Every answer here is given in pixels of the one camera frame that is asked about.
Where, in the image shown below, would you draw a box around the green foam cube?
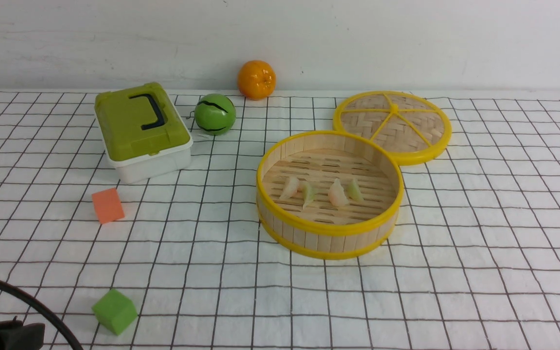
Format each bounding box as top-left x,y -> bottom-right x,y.
92,289 -> 138,336

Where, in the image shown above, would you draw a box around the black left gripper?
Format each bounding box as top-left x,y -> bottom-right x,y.
0,317 -> 45,350

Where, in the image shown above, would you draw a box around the white pinkish dumpling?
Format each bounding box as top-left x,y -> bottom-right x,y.
279,176 -> 300,201

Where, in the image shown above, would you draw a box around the orange foam cube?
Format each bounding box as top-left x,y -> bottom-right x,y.
91,188 -> 126,225

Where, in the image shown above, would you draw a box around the green lidded white box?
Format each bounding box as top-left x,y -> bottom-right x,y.
95,82 -> 193,184

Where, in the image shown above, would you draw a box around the green striped ball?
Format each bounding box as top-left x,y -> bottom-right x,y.
194,93 -> 236,135

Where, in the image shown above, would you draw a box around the black cable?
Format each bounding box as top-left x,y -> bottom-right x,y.
0,270 -> 84,350

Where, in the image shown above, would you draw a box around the woven bamboo steamer lid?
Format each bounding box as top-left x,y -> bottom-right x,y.
332,91 -> 453,166

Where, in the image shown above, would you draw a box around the pink white dumpling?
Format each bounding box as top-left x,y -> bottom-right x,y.
328,178 -> 349,208

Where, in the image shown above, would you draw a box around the pale green dumpling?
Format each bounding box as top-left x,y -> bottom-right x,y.
300,181 -> 315,210

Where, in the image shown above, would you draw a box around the orange fruit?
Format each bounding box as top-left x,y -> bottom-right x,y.
237,60 -> 277,100

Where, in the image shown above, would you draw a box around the green white dumpling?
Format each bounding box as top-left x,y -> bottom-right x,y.
347,178 -> 364,202

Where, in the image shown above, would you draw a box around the white checkered tablecloth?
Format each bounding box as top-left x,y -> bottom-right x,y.
0,88 -> 560,350

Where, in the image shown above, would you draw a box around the bamboo steamer tray yellow rims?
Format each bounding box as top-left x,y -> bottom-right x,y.
256,131 -> 404,260

